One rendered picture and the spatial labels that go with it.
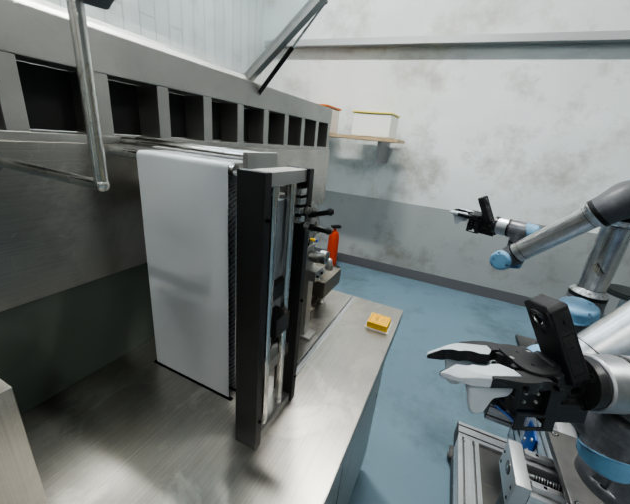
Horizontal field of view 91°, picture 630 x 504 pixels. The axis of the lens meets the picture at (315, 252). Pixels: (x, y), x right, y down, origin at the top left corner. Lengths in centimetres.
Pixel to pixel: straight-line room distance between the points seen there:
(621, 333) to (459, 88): 322
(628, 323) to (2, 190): 109
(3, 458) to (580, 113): 393
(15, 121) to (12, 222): 18
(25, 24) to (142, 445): 77
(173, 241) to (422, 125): 327
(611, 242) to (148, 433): 146
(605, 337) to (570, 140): 316
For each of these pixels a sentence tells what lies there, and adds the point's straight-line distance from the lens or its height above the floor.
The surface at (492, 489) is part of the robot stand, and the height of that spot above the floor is 21.
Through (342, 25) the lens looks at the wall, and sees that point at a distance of 413.
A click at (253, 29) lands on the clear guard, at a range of 109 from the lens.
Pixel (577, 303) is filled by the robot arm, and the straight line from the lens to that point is 140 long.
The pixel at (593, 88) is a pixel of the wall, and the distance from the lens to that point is 386.
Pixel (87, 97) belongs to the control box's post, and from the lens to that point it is 48.
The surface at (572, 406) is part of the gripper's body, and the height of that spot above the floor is 119.
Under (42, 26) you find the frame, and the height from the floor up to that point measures 163.
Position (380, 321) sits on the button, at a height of 92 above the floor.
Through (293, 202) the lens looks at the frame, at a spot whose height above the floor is 138.
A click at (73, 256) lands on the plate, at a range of 83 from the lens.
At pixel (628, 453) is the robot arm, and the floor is 112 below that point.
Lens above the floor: 149
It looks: 20 degrees down
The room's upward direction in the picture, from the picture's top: 6 degrees clockwise
